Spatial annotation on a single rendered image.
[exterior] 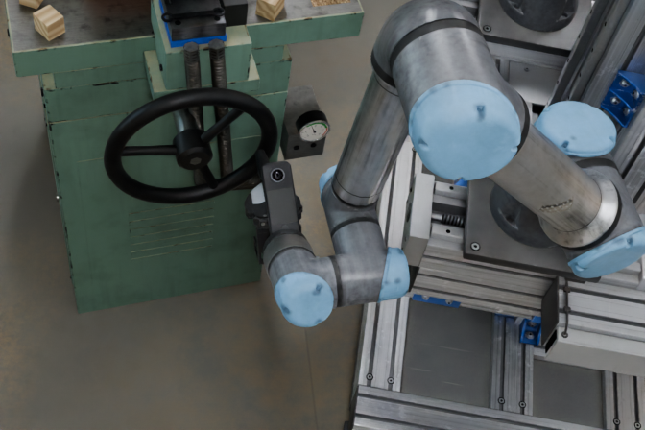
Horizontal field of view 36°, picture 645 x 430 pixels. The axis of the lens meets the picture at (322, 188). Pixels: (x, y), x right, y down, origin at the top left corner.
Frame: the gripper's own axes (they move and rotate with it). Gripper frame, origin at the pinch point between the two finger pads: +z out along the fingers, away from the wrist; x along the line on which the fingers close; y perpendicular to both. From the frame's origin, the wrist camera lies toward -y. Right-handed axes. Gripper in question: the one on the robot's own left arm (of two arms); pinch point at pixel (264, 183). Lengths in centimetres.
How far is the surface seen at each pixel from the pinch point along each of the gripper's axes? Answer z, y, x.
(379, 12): 136, 15, 58
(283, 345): 43, 64, 9
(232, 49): 3.4, -22.9, -3.4
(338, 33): 18.1, -19.1, 17.4
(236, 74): 6.4, -17.5, -2.7
